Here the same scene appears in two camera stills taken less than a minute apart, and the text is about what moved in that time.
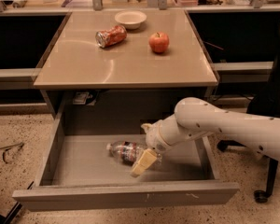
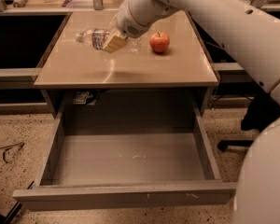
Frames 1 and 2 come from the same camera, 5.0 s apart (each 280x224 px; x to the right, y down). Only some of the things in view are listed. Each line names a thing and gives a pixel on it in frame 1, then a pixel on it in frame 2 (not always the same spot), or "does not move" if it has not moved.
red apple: [159, 42] does not move
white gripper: [154, 138] -> [127, 22]
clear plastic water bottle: [129, 152] -> [97, 37]
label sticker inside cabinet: [80, 97] does not move
